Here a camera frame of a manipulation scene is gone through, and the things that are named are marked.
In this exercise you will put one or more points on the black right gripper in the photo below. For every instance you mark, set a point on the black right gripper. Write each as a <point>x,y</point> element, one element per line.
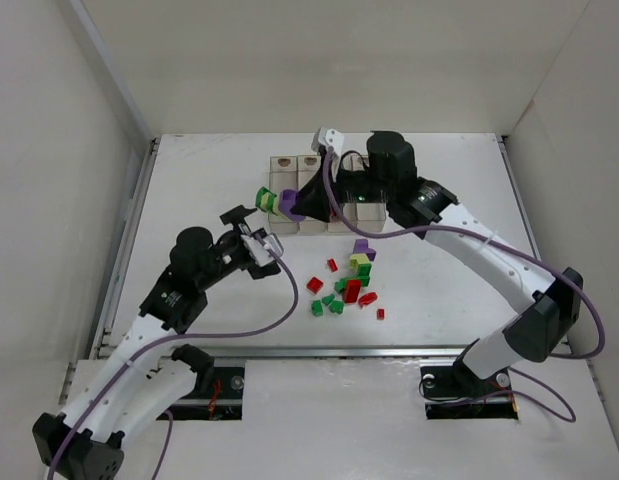
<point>332,192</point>

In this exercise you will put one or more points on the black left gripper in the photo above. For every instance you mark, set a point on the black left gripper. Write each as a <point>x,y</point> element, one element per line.
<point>231,252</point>

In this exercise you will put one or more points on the purple lego brick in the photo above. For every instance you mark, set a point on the purple lego brick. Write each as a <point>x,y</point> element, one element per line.
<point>287,201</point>

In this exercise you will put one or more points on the green yellow lego stack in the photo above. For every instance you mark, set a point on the green yellow lego stack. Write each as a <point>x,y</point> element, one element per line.
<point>267,201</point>

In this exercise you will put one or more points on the red square lego brick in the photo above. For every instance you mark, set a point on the red square lego brick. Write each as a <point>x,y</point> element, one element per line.
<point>314,285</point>

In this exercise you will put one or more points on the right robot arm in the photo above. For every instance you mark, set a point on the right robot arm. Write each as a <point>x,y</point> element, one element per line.
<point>546,304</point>

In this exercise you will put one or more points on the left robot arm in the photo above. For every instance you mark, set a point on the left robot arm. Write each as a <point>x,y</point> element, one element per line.
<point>155,364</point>

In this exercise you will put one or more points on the small red lego brick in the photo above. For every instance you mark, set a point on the small red lego brick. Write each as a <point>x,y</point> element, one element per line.
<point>332,264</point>

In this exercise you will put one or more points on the purple lego block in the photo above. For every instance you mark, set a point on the purple lego block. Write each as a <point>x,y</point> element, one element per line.
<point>361,246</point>

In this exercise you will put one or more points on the yellow-green lego block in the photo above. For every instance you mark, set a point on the yellow-green lego block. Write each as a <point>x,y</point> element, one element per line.
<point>358,259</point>

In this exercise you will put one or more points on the green lego under pile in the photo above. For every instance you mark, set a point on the green lego under pile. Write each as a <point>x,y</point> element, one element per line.
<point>362,274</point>

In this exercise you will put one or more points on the green lego left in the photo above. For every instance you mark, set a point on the green lego left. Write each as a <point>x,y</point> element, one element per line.
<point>317,308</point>

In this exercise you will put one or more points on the tall red lego brick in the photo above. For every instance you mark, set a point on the tall red lego brick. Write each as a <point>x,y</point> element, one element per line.
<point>352,290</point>

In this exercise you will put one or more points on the green lego middle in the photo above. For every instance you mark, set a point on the green lego middle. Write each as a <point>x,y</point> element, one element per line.
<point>327,300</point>

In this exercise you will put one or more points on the green lego right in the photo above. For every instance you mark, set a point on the green lego right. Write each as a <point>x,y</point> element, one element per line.
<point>336,307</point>

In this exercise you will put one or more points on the red slanted lego brick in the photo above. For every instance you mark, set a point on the red slanted lego brick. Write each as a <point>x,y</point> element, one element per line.
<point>367,299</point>

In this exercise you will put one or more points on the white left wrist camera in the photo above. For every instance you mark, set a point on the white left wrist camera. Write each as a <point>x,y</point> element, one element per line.
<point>263,250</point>

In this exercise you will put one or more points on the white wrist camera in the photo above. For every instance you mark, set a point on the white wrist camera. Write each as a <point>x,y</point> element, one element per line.
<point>328,139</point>
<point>263,250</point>

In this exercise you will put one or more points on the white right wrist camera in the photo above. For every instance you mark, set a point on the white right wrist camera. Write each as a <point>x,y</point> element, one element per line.
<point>328,139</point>

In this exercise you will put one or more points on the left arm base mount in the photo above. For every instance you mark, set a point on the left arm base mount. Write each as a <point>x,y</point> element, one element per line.
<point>228,377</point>

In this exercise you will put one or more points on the aluminium front rail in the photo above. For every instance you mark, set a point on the aluminium front rail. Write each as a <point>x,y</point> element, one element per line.
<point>297,352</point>

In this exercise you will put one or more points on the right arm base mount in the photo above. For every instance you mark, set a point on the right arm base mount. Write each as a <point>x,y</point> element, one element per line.
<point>447,382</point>

